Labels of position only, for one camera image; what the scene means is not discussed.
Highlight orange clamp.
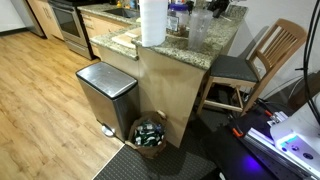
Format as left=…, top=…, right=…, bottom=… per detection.
left=231, top=127, right=245, bottom=139

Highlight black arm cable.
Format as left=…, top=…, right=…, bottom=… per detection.
left=294, top=0, right=320, bottom=118

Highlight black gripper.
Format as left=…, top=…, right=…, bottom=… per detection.
left=206, top=0, right=231, bottom=19

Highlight beige cutting board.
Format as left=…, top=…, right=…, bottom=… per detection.
left=111, top=26, right=143, bottom=50

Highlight blue lid plastic jar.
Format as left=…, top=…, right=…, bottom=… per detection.
left=166, top=2, right=191, bottom=38

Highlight white paper towel roll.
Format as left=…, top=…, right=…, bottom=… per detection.
left=138, top=0, right=169, bottom=48

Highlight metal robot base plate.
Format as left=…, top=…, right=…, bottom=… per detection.
left=229, top=109, right=320, bottom=180

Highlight dark floor mat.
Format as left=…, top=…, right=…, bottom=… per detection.
left=92, top=109, right=235, bottom=180

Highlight brown paper recycling bag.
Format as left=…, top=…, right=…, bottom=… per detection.
left=124, top=110, right=169, bottom=160

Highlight stainless steel trash can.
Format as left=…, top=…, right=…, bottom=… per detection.
left=75, top=61, right=141, bottom=143

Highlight clear plastic tumbler bottle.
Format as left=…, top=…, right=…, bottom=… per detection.
left=187, top=7, right=215, bottom=52

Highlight wooden chair grey seat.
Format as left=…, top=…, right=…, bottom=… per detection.
left=196, top=17, right=308, bottom=117

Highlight stainless steel oven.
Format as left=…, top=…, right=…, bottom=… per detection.
left=47, top=0, right=98, bottom=61

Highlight kitchen sink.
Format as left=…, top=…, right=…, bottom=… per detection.
left=102, top=6, right=141, bottom=20

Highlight beige lower kitchen cabinets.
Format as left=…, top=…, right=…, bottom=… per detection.
left=26, top=0, right=65, bottom=41

